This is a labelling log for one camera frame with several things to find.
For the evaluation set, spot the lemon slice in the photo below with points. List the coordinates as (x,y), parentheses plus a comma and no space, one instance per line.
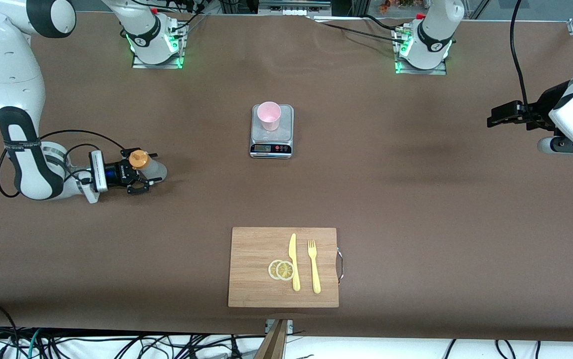
(285,270)
(271,269)

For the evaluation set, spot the grey power strip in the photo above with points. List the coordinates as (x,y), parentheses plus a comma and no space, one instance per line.
(293,9)

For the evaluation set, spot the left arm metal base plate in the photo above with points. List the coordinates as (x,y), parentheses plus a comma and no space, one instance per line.
(421,72)

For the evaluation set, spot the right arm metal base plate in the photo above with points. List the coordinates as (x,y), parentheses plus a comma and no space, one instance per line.
(159,66)

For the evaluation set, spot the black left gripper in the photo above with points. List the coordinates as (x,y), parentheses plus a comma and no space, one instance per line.
(545,105)

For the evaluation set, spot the silver digital kitchen scale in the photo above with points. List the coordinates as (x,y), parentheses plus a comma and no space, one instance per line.
(286,124)

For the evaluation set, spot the yellow plastic fork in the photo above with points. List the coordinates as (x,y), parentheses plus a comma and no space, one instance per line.
(315,274)

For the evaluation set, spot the wooden post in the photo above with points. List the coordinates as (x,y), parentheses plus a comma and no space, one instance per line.
(272,346)

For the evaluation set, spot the small metal bracket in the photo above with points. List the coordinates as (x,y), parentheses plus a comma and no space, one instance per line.
(290,325)

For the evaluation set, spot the brown table cover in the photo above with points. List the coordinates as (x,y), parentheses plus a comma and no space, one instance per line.
(116,249)

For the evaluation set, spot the pink plastic cup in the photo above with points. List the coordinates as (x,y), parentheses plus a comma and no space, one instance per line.
(269,117)

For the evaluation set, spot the frosted sauce bottle orange cap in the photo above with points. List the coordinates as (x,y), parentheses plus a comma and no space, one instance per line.
(157,171)

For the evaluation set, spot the bamboo cutting board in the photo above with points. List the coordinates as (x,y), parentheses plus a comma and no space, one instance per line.
(251,279)

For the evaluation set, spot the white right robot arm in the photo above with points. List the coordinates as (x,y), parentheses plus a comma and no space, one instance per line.
(12,75)

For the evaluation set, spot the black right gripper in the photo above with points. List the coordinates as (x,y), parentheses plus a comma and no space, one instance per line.
(118,174)

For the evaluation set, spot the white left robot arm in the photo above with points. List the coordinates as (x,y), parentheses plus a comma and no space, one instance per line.
(433,30)

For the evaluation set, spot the yellow plastic knife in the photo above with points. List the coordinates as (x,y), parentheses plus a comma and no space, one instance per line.
(294,269)

